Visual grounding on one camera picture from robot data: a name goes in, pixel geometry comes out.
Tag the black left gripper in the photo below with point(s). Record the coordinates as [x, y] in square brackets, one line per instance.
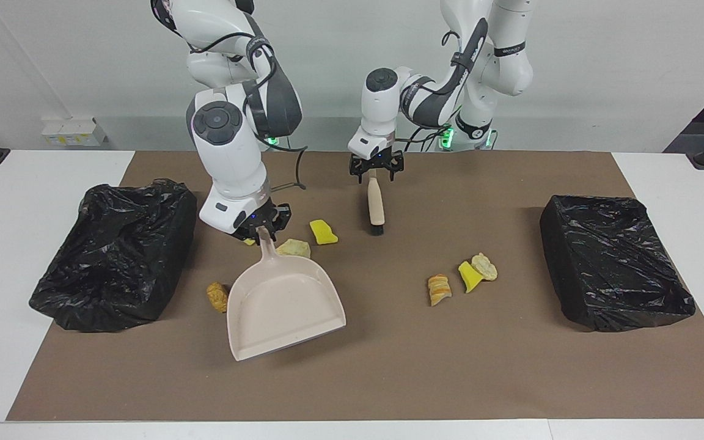
[377, 159]

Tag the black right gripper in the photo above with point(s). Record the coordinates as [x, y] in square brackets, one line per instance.
[251, 221]

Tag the pale angular bread chunk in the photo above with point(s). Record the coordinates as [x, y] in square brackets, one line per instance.
[297, 247]

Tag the beige brush with black bristles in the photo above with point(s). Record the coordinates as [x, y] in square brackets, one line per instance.
[376, 208]

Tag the beige plastic dustpan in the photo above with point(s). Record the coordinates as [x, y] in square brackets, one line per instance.
[285, 305]

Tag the golden fried croquette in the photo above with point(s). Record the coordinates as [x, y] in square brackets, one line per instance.
[216, 296]

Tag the striped orange croissant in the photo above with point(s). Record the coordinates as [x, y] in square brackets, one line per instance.
[439, 289]

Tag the yellow sponge wedge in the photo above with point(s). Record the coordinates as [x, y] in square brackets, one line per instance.
[468, 278]

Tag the pale rounded bread piece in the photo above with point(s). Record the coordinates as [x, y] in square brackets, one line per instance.
[485, 266]

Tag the bin with loose black bag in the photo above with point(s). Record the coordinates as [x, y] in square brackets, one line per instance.
[113, 256]

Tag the bin with taut black bag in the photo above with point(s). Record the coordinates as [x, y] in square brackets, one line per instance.
[615, 263]

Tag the brown table mat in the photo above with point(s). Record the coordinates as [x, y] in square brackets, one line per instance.
[450, 379]

